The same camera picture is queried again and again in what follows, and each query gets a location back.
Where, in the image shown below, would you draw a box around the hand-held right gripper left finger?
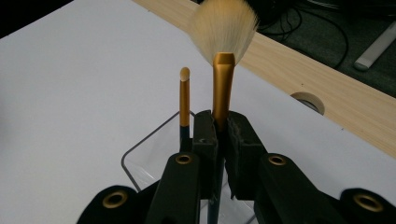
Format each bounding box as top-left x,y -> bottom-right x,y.
144,109 -> 219,224

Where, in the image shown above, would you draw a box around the round table cable hole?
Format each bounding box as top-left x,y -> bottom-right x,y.
290,91 -> 326,116

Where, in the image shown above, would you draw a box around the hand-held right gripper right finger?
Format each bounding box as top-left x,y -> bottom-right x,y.
225,111 -> 340,224

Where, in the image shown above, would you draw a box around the large fluffy makeup brush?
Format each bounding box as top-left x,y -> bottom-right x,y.
186,0 -> 260,224

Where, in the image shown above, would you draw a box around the white metal stand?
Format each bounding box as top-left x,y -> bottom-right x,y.
353,21 -> 396,73

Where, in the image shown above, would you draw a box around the white table mat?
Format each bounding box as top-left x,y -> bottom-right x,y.
0,0 -> 396,224

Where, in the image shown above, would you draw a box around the small thin makeup brush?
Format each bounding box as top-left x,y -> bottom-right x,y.
178,66 -> 192,154

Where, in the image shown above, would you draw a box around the tangled black floor cables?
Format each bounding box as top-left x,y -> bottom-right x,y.
258,0 -> 350,70

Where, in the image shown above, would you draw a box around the clear acrylic organizer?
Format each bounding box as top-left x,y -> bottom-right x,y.
120,110 -> 260,224

